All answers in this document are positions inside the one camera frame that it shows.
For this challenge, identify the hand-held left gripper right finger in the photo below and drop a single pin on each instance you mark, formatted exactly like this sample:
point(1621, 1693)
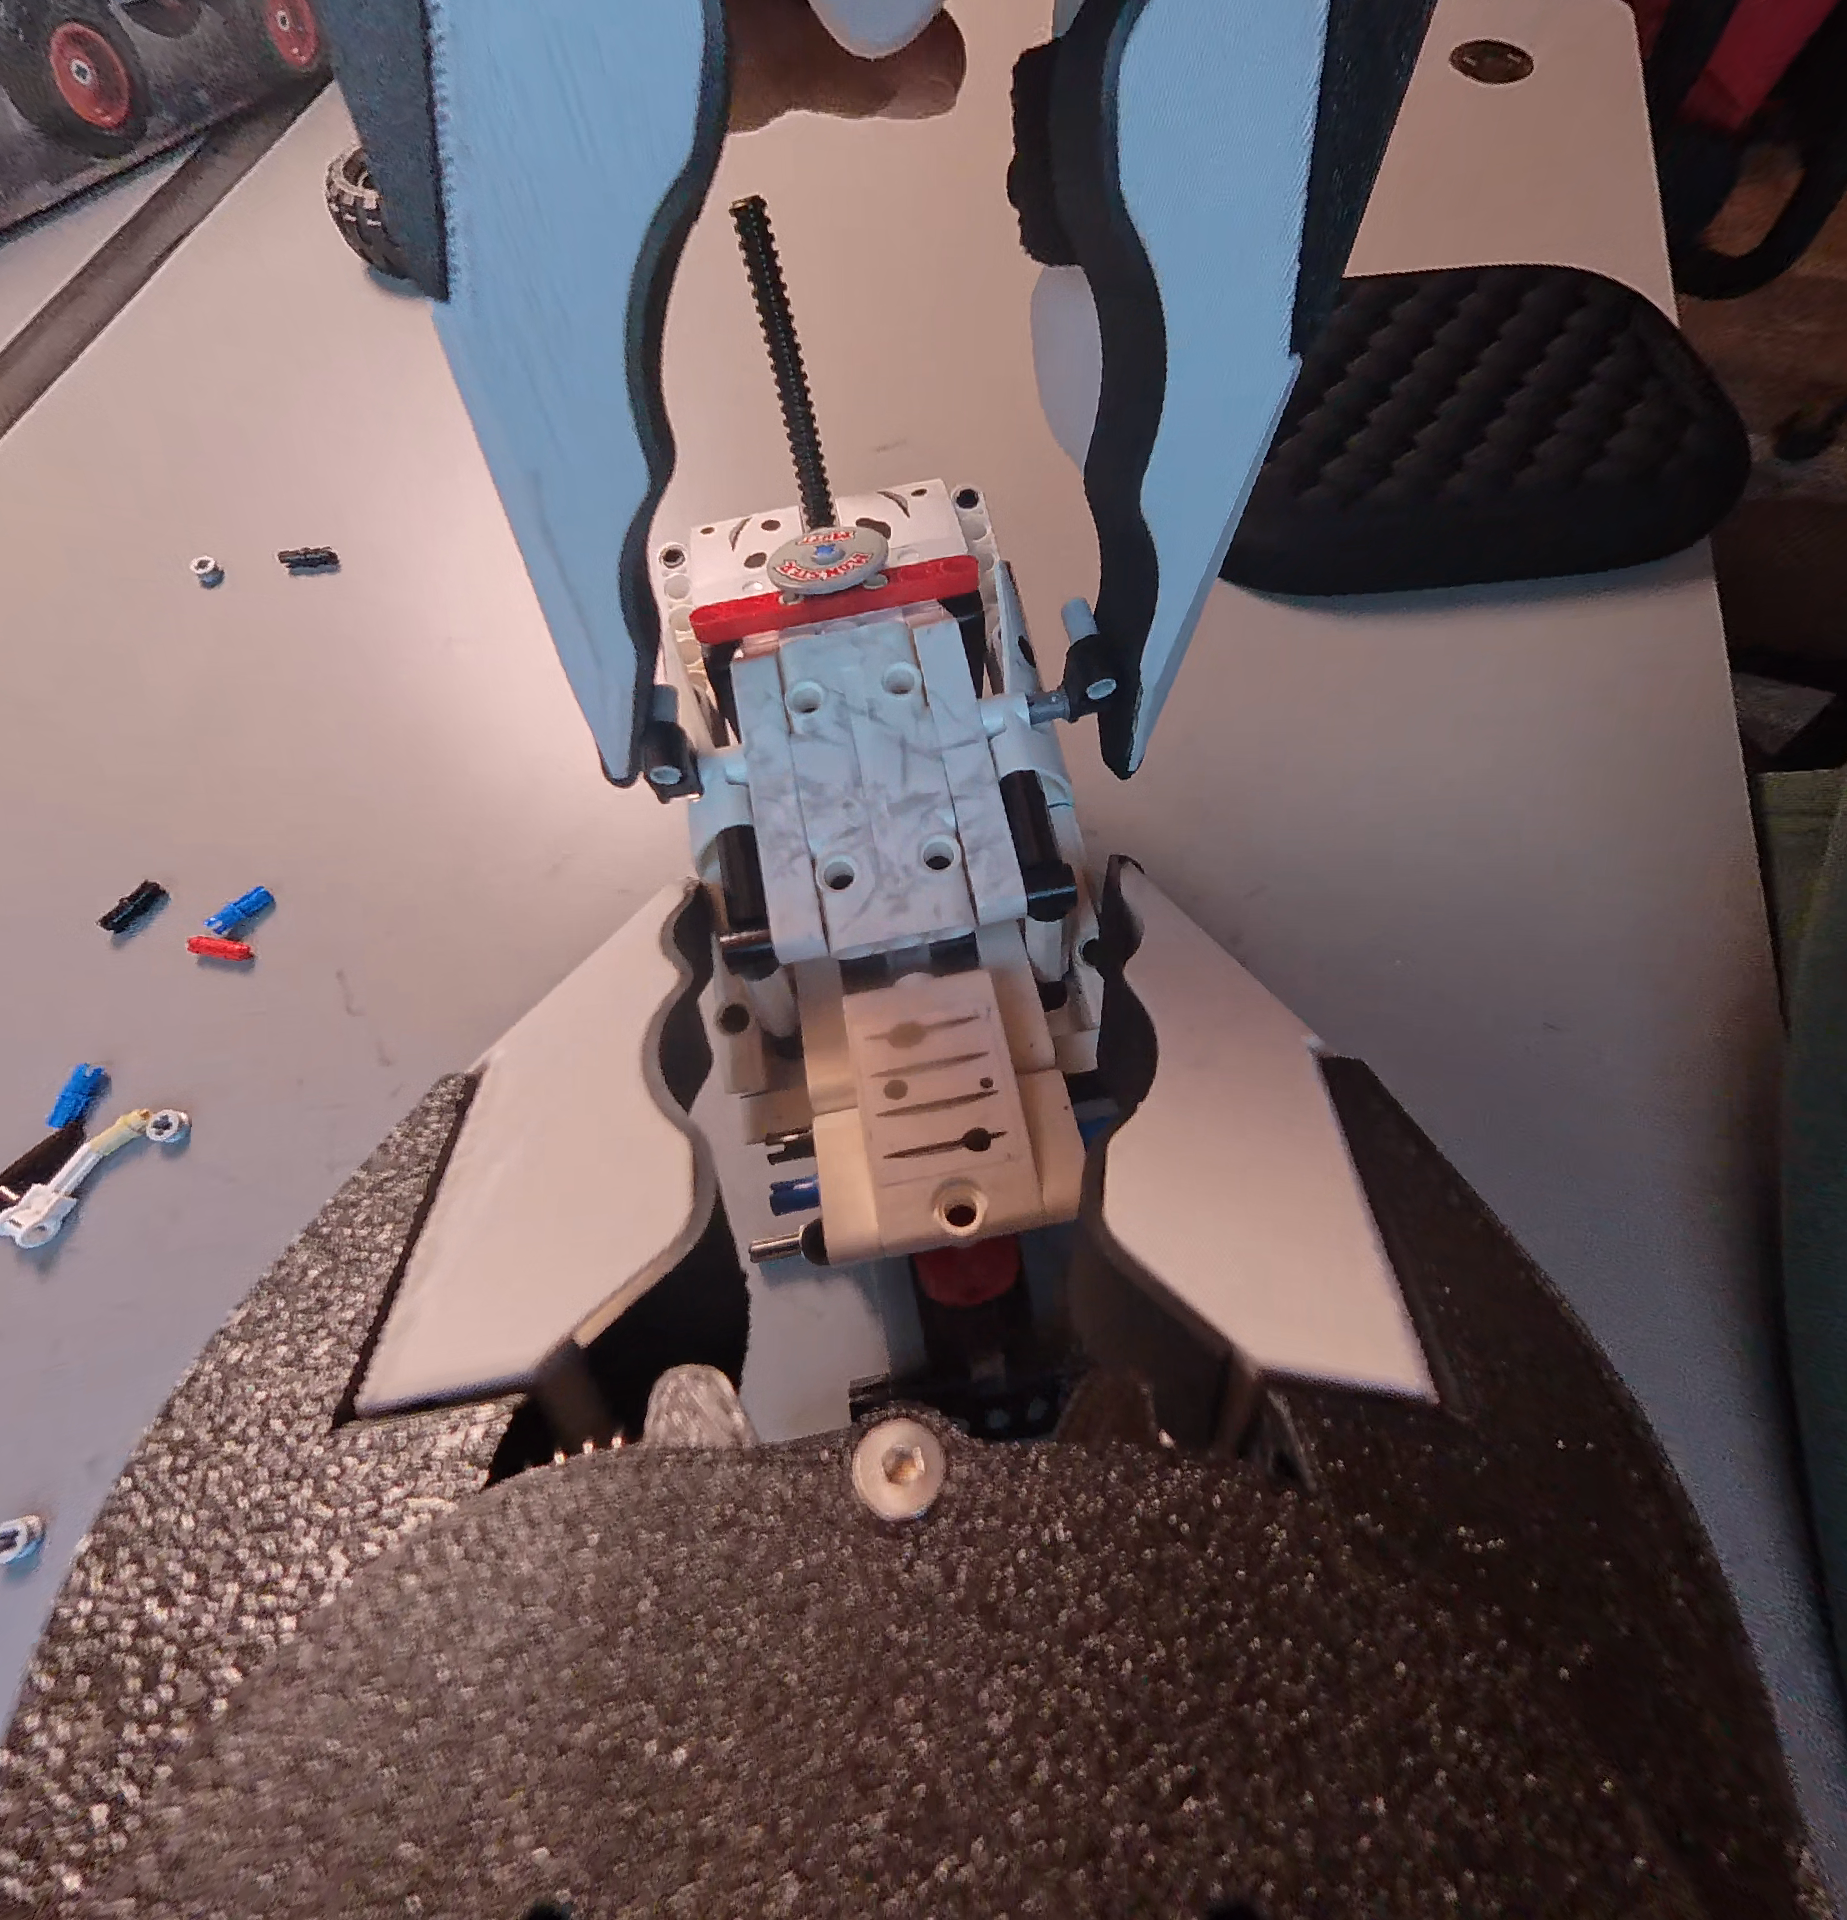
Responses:
point(1253, 1200)

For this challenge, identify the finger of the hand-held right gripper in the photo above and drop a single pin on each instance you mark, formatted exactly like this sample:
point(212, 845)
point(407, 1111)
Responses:
point(563, 300)
point(1223, 300)

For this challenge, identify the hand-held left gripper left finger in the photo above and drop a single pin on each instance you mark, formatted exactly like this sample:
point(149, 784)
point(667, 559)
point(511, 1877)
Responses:
point(534, 1200)

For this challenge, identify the white lego truck model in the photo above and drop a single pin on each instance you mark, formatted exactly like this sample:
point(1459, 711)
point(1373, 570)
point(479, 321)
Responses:
point(893, 840)

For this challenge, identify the black lego tyre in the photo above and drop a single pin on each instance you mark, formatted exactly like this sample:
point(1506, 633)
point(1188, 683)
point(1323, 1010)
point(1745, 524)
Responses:
point(357, 217)

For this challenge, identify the lego set box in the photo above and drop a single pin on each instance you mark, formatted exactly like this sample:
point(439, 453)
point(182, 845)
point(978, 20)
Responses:
point(99, 105)

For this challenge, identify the blue lego pin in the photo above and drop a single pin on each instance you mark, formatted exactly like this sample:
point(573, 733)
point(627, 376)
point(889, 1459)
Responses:
point(75, 1095)
point(241, 906)

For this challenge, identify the white yellow lego subassembly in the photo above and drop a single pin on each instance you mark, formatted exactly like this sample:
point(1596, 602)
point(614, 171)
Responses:
point(83, 1176)

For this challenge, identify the black lego axle pin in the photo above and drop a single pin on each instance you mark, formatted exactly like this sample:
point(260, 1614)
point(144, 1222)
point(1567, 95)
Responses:
point(132, 906)

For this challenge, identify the black lego piece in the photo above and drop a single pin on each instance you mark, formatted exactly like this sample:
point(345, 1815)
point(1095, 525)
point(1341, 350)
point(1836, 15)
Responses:
point(16, 1176)

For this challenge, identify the grey round lego piece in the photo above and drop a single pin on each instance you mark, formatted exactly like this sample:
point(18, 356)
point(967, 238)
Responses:
point(16, 1537)

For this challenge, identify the person's right hand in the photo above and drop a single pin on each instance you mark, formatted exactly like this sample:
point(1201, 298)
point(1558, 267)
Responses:
point(849, 91)

